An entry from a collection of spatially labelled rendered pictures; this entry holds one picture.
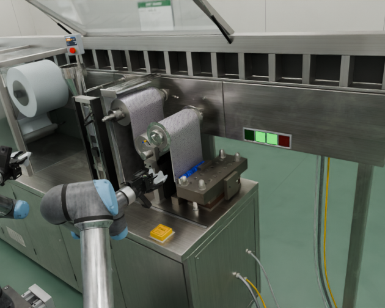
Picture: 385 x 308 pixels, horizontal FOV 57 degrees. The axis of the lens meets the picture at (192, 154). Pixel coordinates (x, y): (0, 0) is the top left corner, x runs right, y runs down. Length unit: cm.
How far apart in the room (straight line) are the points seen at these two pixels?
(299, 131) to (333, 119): 16
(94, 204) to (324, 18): 329
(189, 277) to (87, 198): 68
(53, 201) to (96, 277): 26
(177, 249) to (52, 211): 59
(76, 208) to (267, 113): 97
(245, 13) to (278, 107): 276
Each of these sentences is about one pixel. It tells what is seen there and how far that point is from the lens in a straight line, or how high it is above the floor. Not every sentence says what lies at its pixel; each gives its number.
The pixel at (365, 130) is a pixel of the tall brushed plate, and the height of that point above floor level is 129.
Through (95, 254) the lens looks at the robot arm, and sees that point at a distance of 110.
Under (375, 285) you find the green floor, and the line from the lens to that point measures 273.
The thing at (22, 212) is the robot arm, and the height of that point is 112.
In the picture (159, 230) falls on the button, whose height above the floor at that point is 92.
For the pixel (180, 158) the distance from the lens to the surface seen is 172.
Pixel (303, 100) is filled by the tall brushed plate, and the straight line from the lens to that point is 160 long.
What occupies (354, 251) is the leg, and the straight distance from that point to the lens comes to 208.
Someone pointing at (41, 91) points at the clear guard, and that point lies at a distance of 240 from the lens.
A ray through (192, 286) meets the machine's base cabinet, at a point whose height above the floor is 69.
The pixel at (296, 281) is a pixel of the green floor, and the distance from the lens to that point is 265.
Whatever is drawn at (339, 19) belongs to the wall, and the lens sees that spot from 393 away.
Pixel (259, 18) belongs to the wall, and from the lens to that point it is 425.
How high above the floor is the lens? 187
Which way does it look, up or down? 25 degrees down
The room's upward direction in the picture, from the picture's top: 6 degrees counter-clockwise
